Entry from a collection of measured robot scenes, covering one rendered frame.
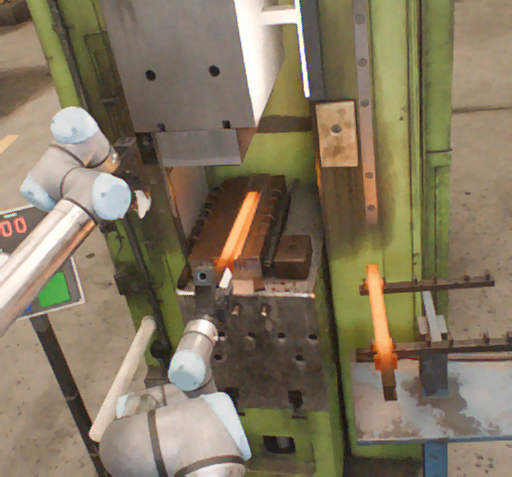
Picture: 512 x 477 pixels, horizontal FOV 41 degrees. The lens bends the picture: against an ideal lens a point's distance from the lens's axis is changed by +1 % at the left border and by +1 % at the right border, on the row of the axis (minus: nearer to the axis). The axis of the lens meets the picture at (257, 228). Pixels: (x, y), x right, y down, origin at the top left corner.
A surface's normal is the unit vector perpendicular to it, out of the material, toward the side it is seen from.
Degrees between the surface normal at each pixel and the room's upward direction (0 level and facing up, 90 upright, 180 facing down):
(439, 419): 0
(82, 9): 90
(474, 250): 0
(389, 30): 90
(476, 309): 0
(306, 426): 90
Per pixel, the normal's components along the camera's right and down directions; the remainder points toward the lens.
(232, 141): -0.19, 0.58
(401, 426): -0.15, -0.82
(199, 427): -0.06, -0.57
